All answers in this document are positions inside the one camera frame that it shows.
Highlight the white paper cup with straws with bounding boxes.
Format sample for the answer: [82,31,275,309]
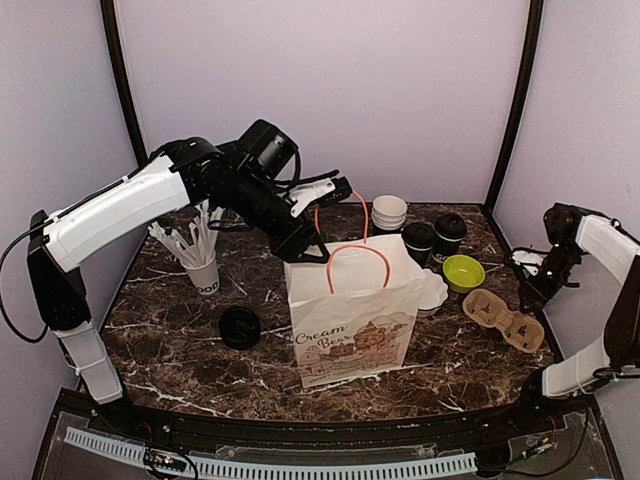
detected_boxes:
[184,255,220,296]

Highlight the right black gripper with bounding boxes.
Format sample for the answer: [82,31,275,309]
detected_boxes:
[519,242,584,314]

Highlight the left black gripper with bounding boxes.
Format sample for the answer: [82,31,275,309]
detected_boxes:
[224,168,333,263]

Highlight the white paper gift bag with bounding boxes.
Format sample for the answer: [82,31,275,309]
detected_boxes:
[284,234,426,388]

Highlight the green bowl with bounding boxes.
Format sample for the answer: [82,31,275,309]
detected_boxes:
[442,255,486,294]

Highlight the stack of paper coffee cups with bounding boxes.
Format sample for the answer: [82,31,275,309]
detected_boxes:
[372,195,408,232]

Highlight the white scalloped dish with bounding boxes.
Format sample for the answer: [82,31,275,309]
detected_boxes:
[418,268,449,316]

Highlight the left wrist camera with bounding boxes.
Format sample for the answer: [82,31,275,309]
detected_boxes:
[288,176,353,218]

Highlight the bundle of wrapped white straws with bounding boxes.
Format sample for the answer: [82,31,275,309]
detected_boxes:
[147,200,225,268]

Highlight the right black frame post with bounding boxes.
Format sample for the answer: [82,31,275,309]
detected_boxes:
[483,0,544,214]

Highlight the left black frame post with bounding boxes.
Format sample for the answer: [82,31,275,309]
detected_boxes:
[99,0,147,165]

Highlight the stack of black cup lids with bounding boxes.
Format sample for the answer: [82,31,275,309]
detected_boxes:
[218,306,261,351]

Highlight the brown cardboard cup carrier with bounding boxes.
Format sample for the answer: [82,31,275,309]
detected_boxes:
[462,288,545,354]

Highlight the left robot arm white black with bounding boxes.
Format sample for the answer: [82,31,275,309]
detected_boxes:
[18,119,335,436]

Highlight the black paper coffee cup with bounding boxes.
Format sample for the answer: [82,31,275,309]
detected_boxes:
[432,214,467,263]
[401,222,436,268]

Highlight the black frame post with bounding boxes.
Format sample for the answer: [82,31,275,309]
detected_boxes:
[99,0,147,165]
[483,0,544,214]

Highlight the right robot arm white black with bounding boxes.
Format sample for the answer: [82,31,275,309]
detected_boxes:
[510,203,639,434]

